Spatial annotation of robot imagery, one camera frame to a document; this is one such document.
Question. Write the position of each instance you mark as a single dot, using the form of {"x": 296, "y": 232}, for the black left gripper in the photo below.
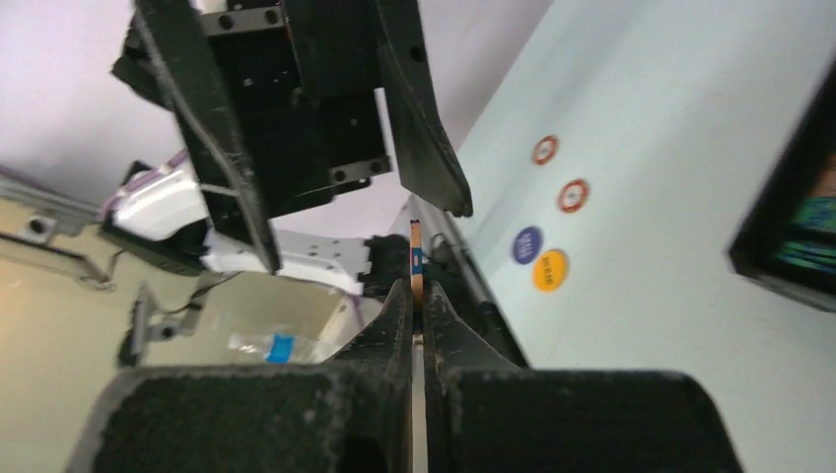
{"x": 276, "y": 102}

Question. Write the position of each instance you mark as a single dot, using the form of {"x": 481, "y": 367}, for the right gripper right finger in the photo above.
{"x": 486, "y": 414}

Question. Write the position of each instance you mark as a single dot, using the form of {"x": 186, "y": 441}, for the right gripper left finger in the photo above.
{"x": 350, "y": 413}

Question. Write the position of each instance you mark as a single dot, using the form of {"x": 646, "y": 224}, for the white red poker chip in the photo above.
{"x": 416, "y": 263}

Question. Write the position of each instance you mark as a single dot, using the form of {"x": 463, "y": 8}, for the orange poker chip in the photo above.
{"x": 573, "y": 196}
{"x": 545, "y": 150}

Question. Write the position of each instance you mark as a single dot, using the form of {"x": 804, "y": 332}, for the black poker case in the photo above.
{"x": 786, "y": 243}

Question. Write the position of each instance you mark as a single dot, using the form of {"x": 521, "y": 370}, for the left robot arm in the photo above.
{"x": 160, "y": 215}

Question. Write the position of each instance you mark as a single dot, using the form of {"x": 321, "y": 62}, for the yellow big blind button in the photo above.
{"x": 550, "y": 270}

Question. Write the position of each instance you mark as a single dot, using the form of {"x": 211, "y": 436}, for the blue small blind button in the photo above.
{"x": 527, "y": 245}

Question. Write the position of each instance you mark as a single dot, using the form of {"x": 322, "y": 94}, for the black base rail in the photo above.
{"x": 453, "y": 265}

